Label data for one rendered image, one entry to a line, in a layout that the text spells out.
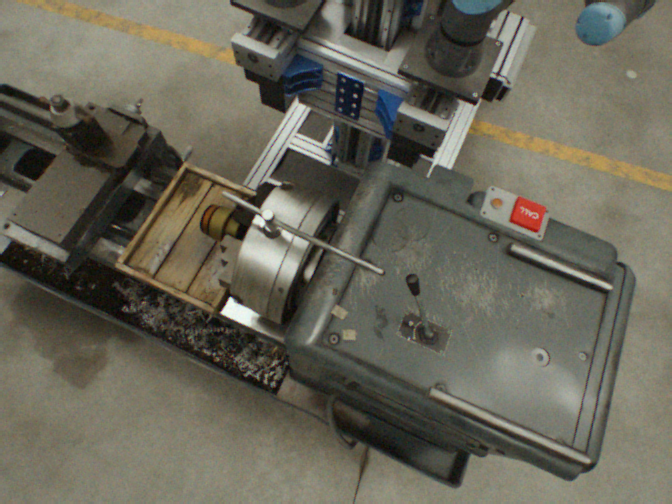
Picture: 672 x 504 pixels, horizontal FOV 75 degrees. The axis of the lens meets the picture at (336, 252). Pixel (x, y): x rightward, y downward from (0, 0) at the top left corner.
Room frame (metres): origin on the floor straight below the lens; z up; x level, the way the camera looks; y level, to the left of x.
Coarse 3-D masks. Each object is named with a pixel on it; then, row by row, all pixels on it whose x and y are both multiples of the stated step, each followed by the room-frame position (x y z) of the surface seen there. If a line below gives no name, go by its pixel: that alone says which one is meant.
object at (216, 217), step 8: (208, 208) 0.41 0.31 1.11; (216, 208) 0.41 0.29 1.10; (224, 208) 0.41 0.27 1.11; (208, 216) 0.39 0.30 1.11; (216, 216) 0.39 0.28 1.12; (224, 216) 0.39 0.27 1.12; (232, 216) 0.40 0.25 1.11; (200, 224) 0.37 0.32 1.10; (208, 224) 0.37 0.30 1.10; (216, 224) 0.37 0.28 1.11; (224, 224) 0.37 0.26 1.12; (232, 224) 0.38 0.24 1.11; (240, 224) 0.38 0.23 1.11; (208, 232) 0.36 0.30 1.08; (216, 232) 0.35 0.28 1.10; (224, 232) 0.36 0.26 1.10; (232, 232) 0.36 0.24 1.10; (240, 232) 0.38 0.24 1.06; (216, 240) 0.35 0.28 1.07
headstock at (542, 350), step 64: (384, 192) 0.44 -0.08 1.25; (448, 192) 0.46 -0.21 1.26; (384, 256) 0.30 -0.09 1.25; (448, 256) 0.32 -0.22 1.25; (512, 256) 0.35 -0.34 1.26; (576, 256) 0.37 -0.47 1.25; (320, 320) 0.16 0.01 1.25; (384, 320) 0.18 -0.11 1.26; (448, 320) 0.20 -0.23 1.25; (512, 320) 0.22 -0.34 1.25; (576, 320) 0.24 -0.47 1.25; (384, 384) 0.07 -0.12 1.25; (448, 384) 0.08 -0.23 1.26; (512, 384) 0.10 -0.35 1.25; (576, 384) 0.12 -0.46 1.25; (512, 448) 0.00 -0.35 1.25; (576, 448) 0.01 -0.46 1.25
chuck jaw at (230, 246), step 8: (224, 240) 0.34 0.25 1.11; (232, 240) 0.34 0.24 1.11; (240, 240) 0.34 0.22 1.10; (224, 248) 0.32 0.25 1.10; (232, 248) 0.32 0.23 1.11; (224, 256) 0.30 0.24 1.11; (232, 256) 0.30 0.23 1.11; (224, 264) 0.28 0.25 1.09; (232, 264) 0.28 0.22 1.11; (224, 272) 0.26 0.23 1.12; (232, 272) 0.26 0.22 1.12; (224, 280) 0.24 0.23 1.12; (232, 296) 0.21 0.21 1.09
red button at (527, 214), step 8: (520, 200) 0.47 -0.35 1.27; (528, 200) 0.47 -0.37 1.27; (520, 208) 0.45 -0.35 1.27; (528, 208) 0.45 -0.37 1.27; (536, 208) 0.45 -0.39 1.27; (544, 208) 0.46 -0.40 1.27; (512, 216) 0.43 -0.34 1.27; (520, 216) 0.43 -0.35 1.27; (528, 216) 0.43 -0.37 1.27; (536, 216) 0.43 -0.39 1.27; (520, 224) 0.41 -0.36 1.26; (528, 224) 0.41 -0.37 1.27; (536, 224) 0.42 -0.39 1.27; (536, 232) 0.40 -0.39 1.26
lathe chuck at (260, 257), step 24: (288, 192) 0.43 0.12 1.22; (312, 192) 0.45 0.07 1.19; (288, 216) 0.36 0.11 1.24; (264, 240) 0.30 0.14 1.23; (288, 240) 0.31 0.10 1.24; (240, 264) 0.26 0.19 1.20; (264, 264) 0.26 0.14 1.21; (240, 288) 0.22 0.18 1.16; (264, 288) 0.22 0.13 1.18; (264, 312) 0.19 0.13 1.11
